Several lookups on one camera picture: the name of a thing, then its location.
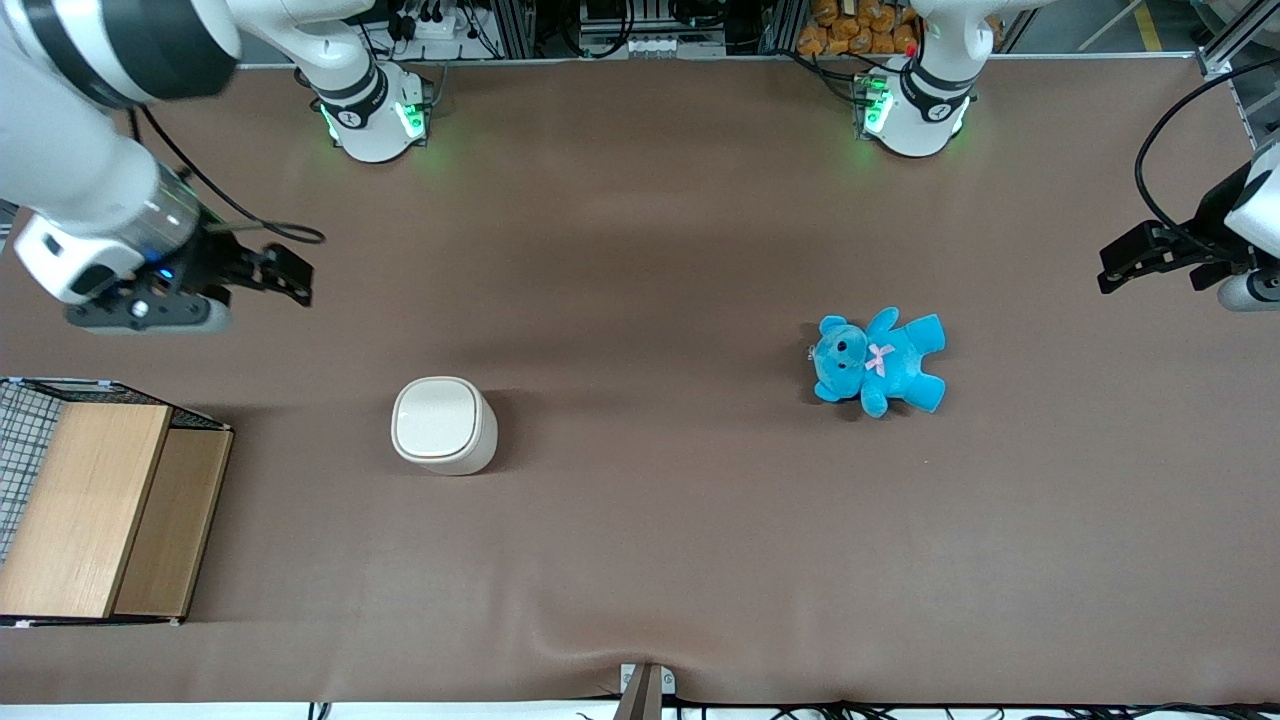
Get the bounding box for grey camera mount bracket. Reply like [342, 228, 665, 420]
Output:
[613, 661, 678, 720]

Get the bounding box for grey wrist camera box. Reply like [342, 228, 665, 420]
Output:
[1217, 268, 1280, 313]
[65, 290, 233, 336]

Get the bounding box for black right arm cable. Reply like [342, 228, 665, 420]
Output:
[127, 104, 328, 247]

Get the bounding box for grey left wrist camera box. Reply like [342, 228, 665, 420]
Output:
[1217, 268, 1280, 313]

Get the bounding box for white power strip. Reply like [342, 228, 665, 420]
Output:
[398, 8, 473, 43]

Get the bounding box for blue teddy bear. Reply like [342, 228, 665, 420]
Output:
[811, 306, 948, 419]

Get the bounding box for white lidded trash can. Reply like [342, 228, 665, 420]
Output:
[390, 376, 499, 477]

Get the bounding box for wooden shelf with wire rack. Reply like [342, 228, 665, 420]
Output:
[0, 377, 235, 629]

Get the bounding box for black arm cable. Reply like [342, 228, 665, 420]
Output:
[1134, 57, 1280, 249]
[127, 104, 328, 247]

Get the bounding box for orange plush toys pile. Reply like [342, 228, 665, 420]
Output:
[796, 0, 922, 59]

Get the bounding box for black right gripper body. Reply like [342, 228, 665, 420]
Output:
[130, 213, 267, 304]

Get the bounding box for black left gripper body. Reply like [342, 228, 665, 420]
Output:
[1163, 188, 1257, 293]

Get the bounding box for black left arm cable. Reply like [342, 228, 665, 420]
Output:
[1134, 57, 1280, 249]

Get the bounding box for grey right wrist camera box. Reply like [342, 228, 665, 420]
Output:
[65, 290, 233, 336]

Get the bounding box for aluminium frame post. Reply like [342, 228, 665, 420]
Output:
[1194, 0, 1280, 151]

